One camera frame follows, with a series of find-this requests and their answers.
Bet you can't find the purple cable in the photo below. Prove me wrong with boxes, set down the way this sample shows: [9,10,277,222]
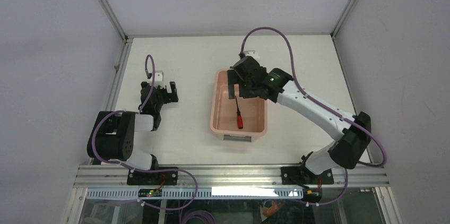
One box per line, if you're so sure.
[91,54,198,211]
[239,27,388,206]

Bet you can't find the white slotted cable duct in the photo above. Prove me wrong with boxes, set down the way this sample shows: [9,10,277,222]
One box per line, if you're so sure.
[86,186,304,201]

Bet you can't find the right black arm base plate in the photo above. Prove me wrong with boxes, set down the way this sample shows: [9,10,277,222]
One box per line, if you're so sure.
[280,166,334,185]

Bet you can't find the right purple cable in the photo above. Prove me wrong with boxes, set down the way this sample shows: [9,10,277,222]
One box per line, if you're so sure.
[239,27,388,206]

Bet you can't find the orange object under table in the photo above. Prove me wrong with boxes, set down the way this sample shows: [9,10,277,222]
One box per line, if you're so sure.
[261,200,283,218]

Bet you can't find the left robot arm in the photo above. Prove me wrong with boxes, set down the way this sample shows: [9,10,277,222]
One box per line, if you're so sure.
[86,81,179,185]

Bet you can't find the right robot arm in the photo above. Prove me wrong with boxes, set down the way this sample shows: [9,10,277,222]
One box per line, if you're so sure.
[227,56,371,184]

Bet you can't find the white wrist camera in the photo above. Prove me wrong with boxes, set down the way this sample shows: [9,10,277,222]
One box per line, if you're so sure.
[244,50,260,59]
[153,71,166,88]

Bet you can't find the small green circuit board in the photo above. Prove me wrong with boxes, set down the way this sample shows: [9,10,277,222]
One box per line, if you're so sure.
[138,188,162,198]

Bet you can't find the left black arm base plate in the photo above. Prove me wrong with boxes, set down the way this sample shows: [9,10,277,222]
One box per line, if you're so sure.
[126,167,178,186]

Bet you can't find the red black screwdriver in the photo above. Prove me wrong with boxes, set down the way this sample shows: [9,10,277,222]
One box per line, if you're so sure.
[235,96,244,130]

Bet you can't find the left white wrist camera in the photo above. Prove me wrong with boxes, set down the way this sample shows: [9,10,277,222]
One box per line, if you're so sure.
[153,71,166,88]

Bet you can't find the aluminium front rail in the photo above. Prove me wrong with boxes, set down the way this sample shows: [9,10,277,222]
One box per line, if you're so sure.
[73,164,390,188]

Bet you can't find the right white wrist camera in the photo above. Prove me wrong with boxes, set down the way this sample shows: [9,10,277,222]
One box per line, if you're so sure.
[244,50,260,59]

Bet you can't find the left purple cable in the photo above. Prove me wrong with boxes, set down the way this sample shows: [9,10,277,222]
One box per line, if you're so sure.
[91,54,198,211]

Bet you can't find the pink plastic bin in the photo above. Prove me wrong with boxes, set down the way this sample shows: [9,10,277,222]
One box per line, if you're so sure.
[210,69,267,142]

